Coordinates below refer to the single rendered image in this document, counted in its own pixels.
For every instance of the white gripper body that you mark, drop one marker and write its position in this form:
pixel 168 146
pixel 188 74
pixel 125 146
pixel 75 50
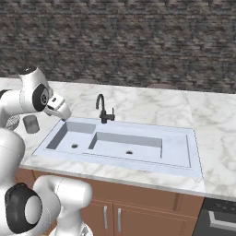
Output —
pixel 59 111

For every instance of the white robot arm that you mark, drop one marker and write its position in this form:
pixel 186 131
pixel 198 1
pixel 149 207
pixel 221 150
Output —
pixel 12 147

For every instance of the black sink tap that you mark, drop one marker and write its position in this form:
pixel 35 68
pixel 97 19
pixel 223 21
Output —
pixel 103 115

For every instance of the pale blue double sink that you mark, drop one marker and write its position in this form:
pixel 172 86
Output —
pixel 172 153

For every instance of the brown cupboard door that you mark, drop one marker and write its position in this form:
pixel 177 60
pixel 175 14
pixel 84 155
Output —
pixel 153 222
pixel 95 219

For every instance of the brown false drawer front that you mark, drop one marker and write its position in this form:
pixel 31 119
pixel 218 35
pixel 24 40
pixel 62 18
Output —
pixel 138 195

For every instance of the black dishwasher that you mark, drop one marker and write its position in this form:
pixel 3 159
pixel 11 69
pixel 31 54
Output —
pixel 202 221

